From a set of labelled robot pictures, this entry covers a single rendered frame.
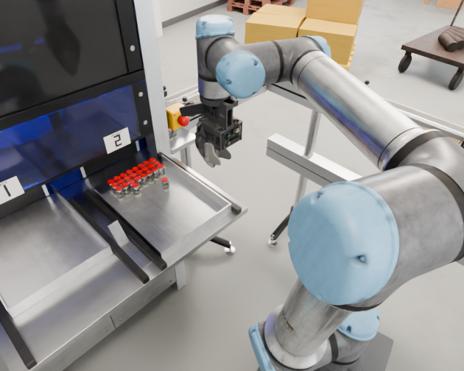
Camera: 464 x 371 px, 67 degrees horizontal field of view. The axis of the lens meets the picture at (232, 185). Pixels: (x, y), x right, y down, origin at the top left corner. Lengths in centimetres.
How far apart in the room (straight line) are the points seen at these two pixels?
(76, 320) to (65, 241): 25
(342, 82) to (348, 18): 382
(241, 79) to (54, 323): 68
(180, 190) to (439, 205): 88
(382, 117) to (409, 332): 162
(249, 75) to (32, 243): 77
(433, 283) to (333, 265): 193
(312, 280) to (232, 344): 144
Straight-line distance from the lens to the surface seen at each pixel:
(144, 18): 110
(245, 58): 61
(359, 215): 34
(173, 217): 107
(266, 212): 231
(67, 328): 93
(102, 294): 95
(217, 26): 70
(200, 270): 201
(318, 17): 445
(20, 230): 117
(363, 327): 76
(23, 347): 92
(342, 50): 409
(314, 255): 37
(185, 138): 139
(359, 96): 55
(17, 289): 104
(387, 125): 51
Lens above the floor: 165
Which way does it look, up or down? 42 degrees down
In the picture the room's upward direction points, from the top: 1 degrees clockwise
